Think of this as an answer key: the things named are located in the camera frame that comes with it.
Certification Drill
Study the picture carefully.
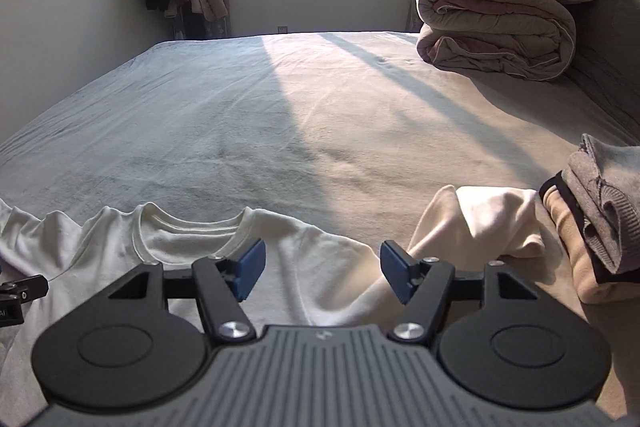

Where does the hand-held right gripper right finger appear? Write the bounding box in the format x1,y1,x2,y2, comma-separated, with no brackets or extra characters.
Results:
381,241,541,341

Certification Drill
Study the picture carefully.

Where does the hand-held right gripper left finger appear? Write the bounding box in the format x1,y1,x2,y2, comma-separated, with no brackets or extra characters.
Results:
107,238,266,341

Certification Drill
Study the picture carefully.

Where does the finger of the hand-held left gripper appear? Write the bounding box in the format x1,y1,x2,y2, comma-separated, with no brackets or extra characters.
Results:
0,275,49,303

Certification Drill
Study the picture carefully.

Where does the white long-sleeve shirt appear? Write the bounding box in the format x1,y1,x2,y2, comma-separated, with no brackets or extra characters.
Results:
0,186,547,413

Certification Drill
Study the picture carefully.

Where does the bed with grey sheet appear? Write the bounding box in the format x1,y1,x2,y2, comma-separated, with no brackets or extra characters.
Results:
0,31,640,427

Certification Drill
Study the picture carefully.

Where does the folded beige garment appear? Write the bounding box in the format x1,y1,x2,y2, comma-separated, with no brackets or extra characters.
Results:
542,184,640,305

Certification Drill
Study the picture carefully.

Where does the folded dark garment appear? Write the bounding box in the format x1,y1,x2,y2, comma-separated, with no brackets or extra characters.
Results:
539,172,616,285

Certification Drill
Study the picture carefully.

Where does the folded grey sweater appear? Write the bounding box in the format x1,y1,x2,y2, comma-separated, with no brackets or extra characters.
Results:
565,133,640,273

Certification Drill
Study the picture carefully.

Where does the folded beige pink quilt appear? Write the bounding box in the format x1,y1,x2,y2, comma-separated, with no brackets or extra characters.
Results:
415,0,577,82

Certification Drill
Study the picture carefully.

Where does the quilted grey headboard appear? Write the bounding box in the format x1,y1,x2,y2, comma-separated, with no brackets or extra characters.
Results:
540,0,640,148

